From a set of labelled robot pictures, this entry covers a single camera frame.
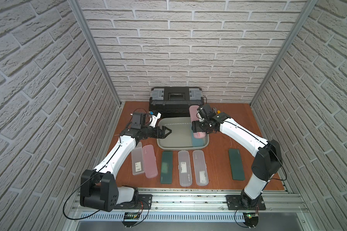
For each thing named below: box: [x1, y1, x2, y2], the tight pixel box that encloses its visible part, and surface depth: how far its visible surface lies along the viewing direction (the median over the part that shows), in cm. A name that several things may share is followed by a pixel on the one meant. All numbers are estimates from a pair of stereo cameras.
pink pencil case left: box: [142, 144, 159, 179], surface depth 89 cm
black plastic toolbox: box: [148, 86, 204, 119], surface depth 102 cm
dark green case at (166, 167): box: [160, 151, 174, 185], surface depth 86 cm
